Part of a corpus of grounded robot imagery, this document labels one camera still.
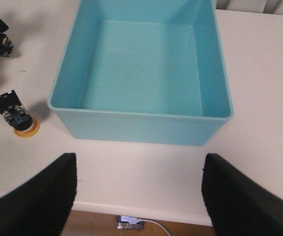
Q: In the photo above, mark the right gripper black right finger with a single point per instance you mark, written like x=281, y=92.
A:
x=236, y=205

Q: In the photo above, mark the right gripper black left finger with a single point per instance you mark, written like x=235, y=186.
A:
x=41, y=206

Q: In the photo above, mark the silver floor outlet box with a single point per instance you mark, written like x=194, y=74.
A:
x=128, y=223

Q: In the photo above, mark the light blue plastic box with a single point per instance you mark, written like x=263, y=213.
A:
x=147, y=71

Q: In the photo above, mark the grey pleated curtain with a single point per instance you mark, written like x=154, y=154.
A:
x=255, y=6

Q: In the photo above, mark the upside-down yellow button switch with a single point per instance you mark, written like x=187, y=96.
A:
x=15, y=114

